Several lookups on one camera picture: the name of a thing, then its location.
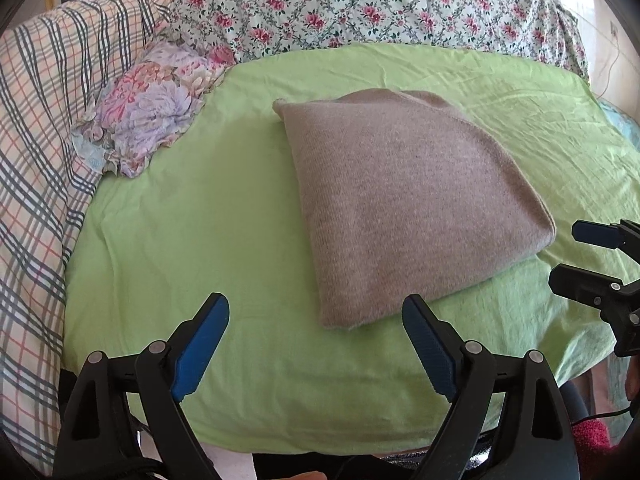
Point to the plaid checked blanket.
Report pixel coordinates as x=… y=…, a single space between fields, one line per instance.
x=53 y=67

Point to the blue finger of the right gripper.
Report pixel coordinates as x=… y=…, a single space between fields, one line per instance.
x=586 y=287
x=597 y=234

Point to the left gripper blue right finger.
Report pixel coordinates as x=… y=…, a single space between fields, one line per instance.
x=435 y=345

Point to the rose floral duvet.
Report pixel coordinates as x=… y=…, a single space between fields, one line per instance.
x=240 y=31

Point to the beige knitted sweater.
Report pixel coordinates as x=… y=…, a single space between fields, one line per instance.
x=402 y=194

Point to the light green bed sheet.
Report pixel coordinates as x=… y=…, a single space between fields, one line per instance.
x=218 y=211

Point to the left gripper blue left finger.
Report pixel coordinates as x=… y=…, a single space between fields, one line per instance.
x=194 y=343

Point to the pink purple floral pillow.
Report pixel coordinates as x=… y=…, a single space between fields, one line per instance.
x=147 y=108

